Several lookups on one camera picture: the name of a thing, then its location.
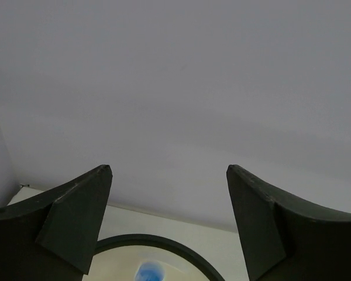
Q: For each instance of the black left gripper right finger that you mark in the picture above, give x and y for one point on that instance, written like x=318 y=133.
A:
x=284 y=237

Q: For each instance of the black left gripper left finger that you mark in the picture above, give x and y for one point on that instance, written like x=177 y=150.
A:
x=53 y=235

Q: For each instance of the clear bottle blue cap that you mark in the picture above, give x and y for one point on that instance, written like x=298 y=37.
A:
x=150 y=271

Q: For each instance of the white bin black rim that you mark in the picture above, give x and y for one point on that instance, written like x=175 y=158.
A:
x=118 y=259

